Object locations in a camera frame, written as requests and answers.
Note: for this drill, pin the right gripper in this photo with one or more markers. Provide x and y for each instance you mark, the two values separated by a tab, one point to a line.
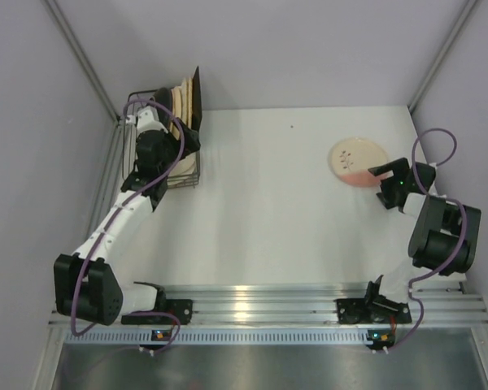
402	171

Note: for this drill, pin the slotted cable duct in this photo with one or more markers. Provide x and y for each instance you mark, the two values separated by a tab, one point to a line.
226	336

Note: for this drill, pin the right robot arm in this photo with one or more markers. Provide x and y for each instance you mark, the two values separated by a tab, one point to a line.
442	228

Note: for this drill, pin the dark square plate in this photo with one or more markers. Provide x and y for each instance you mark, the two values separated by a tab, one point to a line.
197	107

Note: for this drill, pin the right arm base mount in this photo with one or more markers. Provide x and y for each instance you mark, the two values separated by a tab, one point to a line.
352	311

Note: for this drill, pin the aluminium rail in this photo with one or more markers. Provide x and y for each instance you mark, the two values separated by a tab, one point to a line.
447	304

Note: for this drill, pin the dark wire dish rack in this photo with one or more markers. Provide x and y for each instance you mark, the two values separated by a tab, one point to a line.
161	130

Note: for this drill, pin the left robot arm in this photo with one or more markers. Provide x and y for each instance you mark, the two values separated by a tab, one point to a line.
94	283

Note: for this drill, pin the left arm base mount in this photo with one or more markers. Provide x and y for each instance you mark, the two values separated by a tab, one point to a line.
181	309

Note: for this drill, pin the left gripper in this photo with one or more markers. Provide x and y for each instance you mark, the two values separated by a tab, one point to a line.
189	136

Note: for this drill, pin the cream and pink floral plate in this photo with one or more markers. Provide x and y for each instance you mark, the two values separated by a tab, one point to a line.
350	159

